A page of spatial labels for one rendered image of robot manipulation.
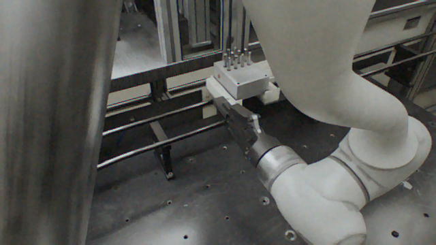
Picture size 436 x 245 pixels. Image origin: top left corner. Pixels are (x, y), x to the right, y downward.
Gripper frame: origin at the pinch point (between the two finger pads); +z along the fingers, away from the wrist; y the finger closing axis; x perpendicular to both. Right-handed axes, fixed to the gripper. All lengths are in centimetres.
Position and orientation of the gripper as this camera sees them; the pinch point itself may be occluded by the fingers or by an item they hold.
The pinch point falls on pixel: (224, 107)
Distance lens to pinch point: 78.9
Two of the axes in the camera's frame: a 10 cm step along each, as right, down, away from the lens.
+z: -4.7, -5.7, 6.8
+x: -8.8, 3.0, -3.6
